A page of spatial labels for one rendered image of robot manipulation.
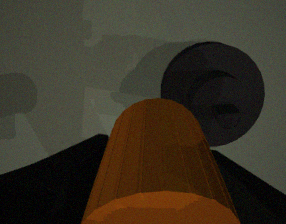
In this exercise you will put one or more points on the dark grey round pedestal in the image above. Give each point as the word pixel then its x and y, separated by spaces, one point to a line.
pixel 222 87

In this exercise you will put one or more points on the orange cylinder with hole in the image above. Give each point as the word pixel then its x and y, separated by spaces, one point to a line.
pixel 158 168

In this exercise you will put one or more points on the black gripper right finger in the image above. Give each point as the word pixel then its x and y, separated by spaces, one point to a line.
pixel 255 201

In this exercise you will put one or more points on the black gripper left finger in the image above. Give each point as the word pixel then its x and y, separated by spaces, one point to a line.
pixel 54 190

